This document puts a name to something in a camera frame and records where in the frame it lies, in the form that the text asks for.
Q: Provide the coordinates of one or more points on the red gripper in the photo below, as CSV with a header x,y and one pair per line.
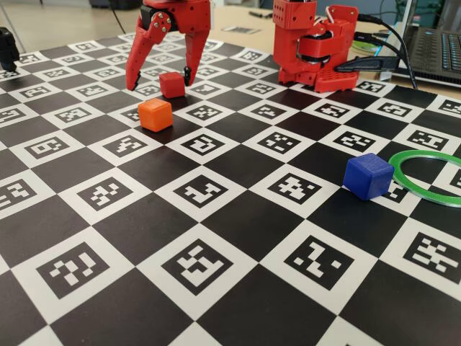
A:
x,y
160,22

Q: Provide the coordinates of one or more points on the red cube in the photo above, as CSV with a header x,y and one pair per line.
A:
x,y
172,85

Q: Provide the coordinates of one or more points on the orange cube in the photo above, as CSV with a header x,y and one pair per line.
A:
x,y
155,115

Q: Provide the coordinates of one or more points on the blue cube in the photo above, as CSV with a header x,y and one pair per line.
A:
x,y
367,176

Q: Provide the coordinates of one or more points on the red perforated robot base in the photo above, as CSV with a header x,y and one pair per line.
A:
x,y
335,81

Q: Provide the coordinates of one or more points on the red robot arm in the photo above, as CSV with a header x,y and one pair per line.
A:
x,y
288,36

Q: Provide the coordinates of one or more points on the printed marker sheet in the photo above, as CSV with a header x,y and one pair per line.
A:
x,y
241,30

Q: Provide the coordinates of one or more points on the black pen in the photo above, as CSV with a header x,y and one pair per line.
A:
x,y
259,14

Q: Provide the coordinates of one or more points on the black clamp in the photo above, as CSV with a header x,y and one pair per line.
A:
x,y
7,47

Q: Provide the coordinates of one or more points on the checkerboard marker mat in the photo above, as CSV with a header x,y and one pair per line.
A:
x,y
230,223

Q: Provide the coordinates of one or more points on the black plug adapter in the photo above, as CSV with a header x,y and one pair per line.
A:
x,y
367,64

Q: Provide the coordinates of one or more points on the black laptop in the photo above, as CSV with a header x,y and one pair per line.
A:
x,y
432,47

